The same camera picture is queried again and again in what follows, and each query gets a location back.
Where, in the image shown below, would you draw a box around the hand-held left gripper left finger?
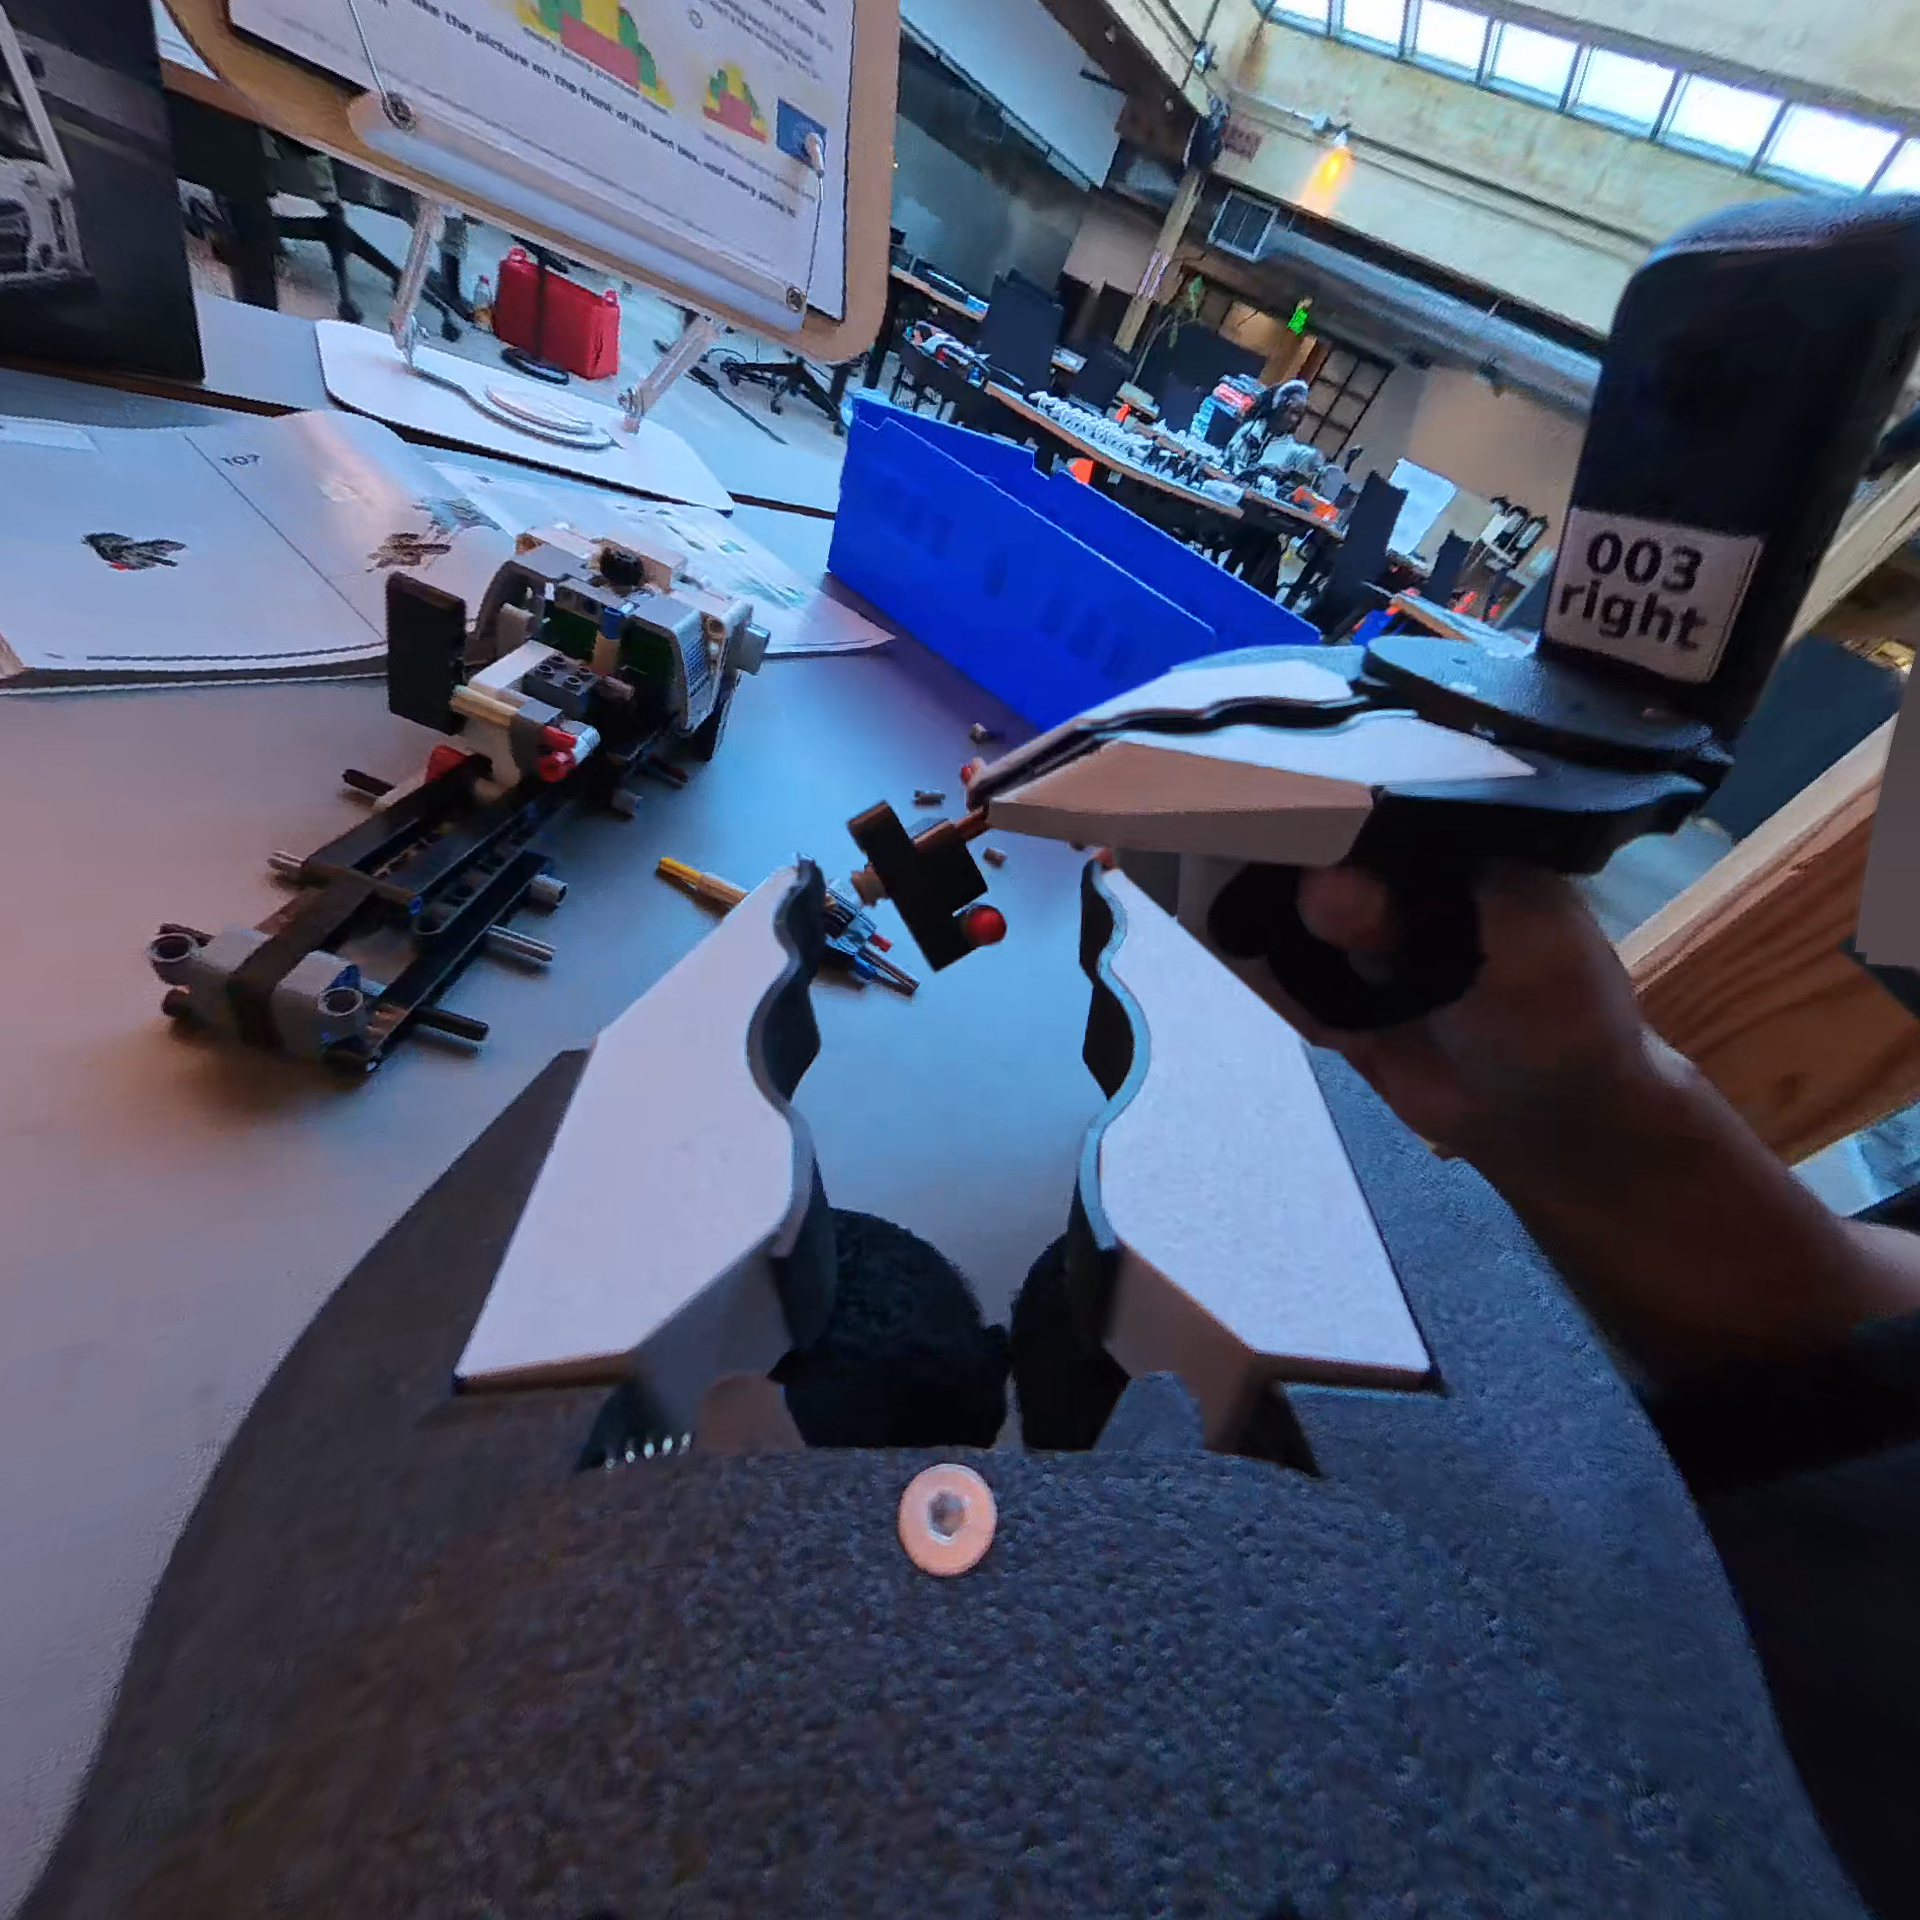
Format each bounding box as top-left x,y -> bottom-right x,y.
455,856 -> 842,1450

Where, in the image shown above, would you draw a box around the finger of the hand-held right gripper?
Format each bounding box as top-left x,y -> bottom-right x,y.
964,653 -> 1370,804
983,703 -> 1538,869

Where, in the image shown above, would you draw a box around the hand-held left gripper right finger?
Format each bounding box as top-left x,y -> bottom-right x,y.
1068,866 -> 1439,1479

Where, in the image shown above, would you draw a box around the black lego piece red pin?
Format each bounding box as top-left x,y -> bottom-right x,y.
849,800 -> 1010,973

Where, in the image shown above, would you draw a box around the person's right forearm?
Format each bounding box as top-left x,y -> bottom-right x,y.
1441,1034 -> 1920,1396

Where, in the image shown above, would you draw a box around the scattered small lego pins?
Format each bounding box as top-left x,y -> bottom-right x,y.
907,719 -> 1010,869

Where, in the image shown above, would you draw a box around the small lego subassembly yellow axle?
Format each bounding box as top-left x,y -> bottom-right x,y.
657,855 -> 922,993

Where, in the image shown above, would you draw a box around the partly built lego truck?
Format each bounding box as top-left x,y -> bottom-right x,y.
152,526 -> 775,1074

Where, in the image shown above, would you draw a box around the person's right hand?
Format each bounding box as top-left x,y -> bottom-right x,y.
1297,864 -> 1667,1174

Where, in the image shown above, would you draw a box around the blue plastic bin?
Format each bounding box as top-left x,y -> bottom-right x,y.
827,393 -> 1322,734

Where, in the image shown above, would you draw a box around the open instruction booklet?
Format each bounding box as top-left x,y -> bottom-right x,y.
0,407 -> 895,692

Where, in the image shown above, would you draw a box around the wooden display board with sheet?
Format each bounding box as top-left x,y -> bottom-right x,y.
159,0 -> 903,365

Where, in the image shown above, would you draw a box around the red plastic container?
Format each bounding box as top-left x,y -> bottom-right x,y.
492,247 -> 621,381

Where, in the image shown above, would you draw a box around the wooden post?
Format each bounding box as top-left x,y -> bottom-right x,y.
1621,719 -> 1920,1164

